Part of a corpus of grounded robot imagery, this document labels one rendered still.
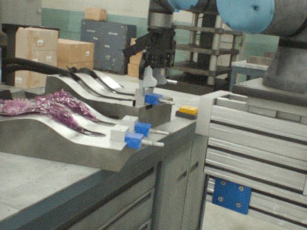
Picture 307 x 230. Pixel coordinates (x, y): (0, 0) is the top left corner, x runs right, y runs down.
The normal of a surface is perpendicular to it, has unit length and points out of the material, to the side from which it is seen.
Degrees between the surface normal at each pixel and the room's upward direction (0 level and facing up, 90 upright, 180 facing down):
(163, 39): 91
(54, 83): 90
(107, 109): 90
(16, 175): 0
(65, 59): 90
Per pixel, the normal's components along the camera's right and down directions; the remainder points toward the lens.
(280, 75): -0.73, -0.24
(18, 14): 0.88, 0.20
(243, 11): -0.89, 0.12
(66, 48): -0.30, 0.19
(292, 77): -0.47, -0.15
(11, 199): 0.11, -0.97
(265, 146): -0.50, 0.15
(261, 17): 0.25, 0.73
